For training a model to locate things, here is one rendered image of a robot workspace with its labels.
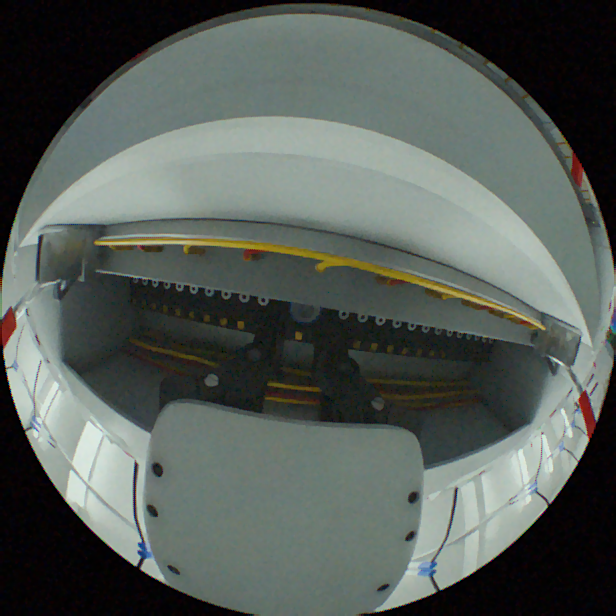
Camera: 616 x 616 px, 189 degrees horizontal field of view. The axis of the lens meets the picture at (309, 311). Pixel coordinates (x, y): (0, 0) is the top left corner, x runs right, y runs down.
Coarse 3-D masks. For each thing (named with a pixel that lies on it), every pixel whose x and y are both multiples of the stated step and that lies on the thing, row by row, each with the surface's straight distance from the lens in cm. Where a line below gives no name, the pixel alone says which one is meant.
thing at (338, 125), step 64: (192, 64) 3; (256, 64) 3; (320, 64) 2; (384, 64) 3; (448, 64) 4; (128, 128) 3; (192, 128) 2; (256, 128) 2; (320, 128) 2; (384, 128) 2; (448, 128) 2; (512, 128) 4; (64, 192) 5; (128, 192) 4; (192, 192) 4; (256, 192) 4; (320, 192) 3; (384, 192) 3; (448, 192) 2; (512, 192) 3; (448, 256) 6; (512, 256) 4; (576, 256) 6; (576, 320) 11
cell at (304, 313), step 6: (294, 306) 12; (300, 306) 11; (306, 306) 11; (312, 306) 11; (294, 312) 12; (300, 312) 11; (306, 312) 11; (312, 312) 11; (318, 312) 12; (294, 318) 12; (300, 318) 12; (306, 318) 12; (312, 318) 12; (318, 318) 12
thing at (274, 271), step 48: (96, 240) 10; (144, 240) 7; (192, 240) 6; (240, 240) 5; (240, 288) 7; (288, 288) 7; (336, 288) 7; (384, 288) 7; (432, 288) 6; (528, 336) 16
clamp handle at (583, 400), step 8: (576, 376) 16; (576, 384) 15; (584, 392) 15; (584, 400) 15; (584, 408) 15; (592, 408) 16; (584, 416) 15; (592, 416) 16; (592, 424) 16; (592, 432) 16
